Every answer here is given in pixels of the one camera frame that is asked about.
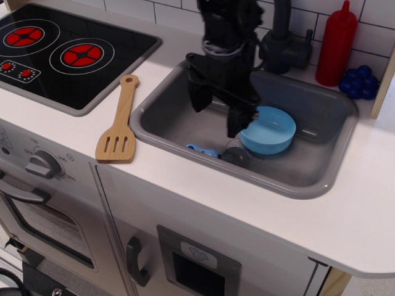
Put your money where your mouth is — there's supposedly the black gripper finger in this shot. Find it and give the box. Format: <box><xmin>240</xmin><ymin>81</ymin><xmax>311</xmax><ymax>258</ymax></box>
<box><xmin>227</xmin><ymin>107</ymin><xmax>259</xmax><ymax>138</ymax></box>
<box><xmin>188</xmin><ymin>79</ymin><xmax>213</xmax><ymax>112</ymax></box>

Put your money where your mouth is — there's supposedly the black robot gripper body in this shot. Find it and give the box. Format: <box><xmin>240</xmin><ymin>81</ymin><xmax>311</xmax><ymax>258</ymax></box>
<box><xmin>186</xmin><ymin>46</ymin><xmax>258</xmax><ymax>110</ymax></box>

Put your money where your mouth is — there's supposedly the blue toy grape bunch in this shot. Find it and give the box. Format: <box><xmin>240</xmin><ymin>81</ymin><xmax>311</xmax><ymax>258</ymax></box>
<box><xmin>338</xmin><ymin>65</ymin><xmax>379</xmax><ymax>101</ymax></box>

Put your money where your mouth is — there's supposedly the grey toy sink basin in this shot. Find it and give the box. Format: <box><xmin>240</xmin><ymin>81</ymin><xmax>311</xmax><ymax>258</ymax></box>
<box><xmin>130</xmin><ymin>62</ymin><xmax>359</xmax><ymax>199</ymax></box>

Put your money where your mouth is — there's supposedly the wooden side post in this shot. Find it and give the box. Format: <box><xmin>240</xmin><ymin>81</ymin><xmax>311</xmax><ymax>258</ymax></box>
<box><xmin>370</xmin><ymin>47</ymin><xmax>395</xmax><ymax>119</ymax></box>

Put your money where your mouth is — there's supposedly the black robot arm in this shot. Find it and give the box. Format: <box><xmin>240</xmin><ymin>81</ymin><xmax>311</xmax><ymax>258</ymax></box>
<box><xmin>186</xmin><ymin>1</ymin><xmax>263</xmax><ymax>138</ymax></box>

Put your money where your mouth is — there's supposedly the black cable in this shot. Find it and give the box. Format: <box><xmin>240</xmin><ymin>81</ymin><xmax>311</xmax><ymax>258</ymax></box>
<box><xmin>0</xmin><ymin>267</ymin><xmax>30</xmax><ymax>294</ymax></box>

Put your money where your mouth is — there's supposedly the grey oven door handle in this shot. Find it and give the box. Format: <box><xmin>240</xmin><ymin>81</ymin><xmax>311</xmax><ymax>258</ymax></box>
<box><xmin>1</xmin><ymin>171</ymin><xmax>51</xmax><ymax>205</ymax></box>

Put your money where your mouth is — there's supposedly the toy oven door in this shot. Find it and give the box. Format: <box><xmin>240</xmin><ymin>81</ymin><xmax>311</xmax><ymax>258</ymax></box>
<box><xmin>1</xmin><ymin>121</ymin><xmax>128</xmax><ymax>295</ymax></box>

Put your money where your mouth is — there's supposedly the light blue plastic bowl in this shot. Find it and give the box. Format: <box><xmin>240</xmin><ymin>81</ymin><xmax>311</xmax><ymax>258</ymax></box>
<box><xmin>239</xmin><ymin>106</ymin><xmax>296</xmax><ymax>155</ymax></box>

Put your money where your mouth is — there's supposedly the wooden slotted spatula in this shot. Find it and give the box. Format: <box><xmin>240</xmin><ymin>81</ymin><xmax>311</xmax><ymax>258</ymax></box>
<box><xmin>95</xmin><ymin>75</ymin><xmax>139</xmax><ymax>163</ymax></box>

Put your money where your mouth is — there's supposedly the dark grey toy faucet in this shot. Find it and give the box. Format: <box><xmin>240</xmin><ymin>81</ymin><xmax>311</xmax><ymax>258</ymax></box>
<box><xmin>259</xmin><ymin>1</ymin><xmax>314</xmax><ymax>75</ymax></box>

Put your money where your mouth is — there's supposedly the grey oven knob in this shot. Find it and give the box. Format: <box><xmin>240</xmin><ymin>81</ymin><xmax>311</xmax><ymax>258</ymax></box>
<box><xmin>25</xmin><ymin>150</ymin><xmax>62</xmax><ymax>179</ymax></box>

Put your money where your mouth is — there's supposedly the grey dispenser panel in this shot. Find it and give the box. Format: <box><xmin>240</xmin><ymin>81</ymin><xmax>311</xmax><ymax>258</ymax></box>
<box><xmin>157</xmin><ymin>225</ymin><xmax>241</xmax><ymax>296</ymax></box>

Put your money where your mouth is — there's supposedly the black toy stove top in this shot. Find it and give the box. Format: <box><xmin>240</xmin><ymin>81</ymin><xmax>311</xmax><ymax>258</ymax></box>
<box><xmin>1</xmin><ymin>4</ymin><xmax>162</xmax><ymax>117</ymax></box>

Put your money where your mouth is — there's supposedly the grey cabinet door handle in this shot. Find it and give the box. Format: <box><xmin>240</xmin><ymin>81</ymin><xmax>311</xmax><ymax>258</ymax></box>
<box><xmin>126</xmin><ymin>237</ymin><xmax>151</xmax><ymax>287</ymax></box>

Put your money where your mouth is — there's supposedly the red squeeze bottle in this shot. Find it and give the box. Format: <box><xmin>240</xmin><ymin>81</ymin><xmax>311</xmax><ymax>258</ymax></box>
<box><xmin>315</xmin><ymin>1</ymin><xmax>358</xmax><ymax>87</ymax></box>

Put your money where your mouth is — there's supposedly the blue and grey toy spoon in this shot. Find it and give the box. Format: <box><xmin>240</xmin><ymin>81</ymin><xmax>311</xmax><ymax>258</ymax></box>
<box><xmin>186</xmin><ymin>144</ymin><xmax>250</xmax><ymax>168</ymax></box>

